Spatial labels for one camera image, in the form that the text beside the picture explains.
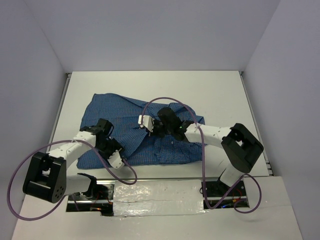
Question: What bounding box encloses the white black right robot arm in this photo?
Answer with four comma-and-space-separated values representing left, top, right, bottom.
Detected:
138, 107, 264, 196

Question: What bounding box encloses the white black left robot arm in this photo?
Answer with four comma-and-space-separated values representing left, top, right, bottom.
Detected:
22, 118, 124, 204

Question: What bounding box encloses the blue checked long sleeve shirt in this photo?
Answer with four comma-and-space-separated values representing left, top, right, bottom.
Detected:
80, 93, 202, 166

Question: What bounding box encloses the silver tape patch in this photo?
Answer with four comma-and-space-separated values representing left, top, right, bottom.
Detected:
112, 179, 205, 217

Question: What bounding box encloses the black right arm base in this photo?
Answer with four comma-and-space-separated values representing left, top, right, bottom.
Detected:
205, 180, 249, 209

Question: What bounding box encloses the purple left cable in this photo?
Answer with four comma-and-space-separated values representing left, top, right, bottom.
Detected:
6, 139, 138, 222

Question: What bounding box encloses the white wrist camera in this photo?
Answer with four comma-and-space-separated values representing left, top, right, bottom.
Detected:
107, 150, 124, 170
138, 115, 154, 133

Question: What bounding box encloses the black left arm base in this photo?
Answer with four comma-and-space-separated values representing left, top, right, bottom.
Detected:
66, 184, 115, 217

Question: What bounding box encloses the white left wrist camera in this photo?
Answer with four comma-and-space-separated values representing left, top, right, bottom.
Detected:
107, 150, 124, 170

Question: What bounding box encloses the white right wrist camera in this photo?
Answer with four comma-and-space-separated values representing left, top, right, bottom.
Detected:
138, 115, 154, 133

